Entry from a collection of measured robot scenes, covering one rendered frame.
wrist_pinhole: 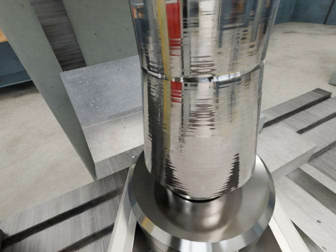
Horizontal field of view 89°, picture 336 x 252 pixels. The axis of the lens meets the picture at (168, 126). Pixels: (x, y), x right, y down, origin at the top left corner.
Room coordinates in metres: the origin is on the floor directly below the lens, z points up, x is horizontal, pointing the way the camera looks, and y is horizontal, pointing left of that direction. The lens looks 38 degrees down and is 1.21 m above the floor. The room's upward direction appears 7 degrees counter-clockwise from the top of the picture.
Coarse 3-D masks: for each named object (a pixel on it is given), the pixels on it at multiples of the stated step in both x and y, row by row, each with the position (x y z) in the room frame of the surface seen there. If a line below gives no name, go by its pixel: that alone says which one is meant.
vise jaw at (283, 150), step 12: (264, 132) 0.20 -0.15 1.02; (276, 132) 0.19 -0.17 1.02; (288, 132) 0.19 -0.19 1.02; (264, 144) 0.17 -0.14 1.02; (276, 144) 0.17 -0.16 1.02; (288, 144) 0.17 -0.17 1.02; (300, 144) 0.16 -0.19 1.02; (312, 144) 0.16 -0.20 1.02; (264, 156) 0.15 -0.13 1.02; (276, 156) 0.15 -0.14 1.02; (288, 156) 0.15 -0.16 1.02; (300, 156) 0.15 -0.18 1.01; (276, 168) 0.13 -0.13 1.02; (288, 168) 0.14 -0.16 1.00
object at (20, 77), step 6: (0, 30) 3.20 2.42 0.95; (0, 36) 3.12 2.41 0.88; (18, 72) 3.42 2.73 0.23; (24, 72) 3.38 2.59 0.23; (0, 78) 3.13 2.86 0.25; (6, 78) 3.15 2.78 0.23; (12, 78) 3.11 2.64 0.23; (18, 78) 3.07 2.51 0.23; (24, 78) 3.03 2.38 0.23; (30, 78) 2.99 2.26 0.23; (0, 84) 2.87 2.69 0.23; (6, 84) 2.84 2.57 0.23
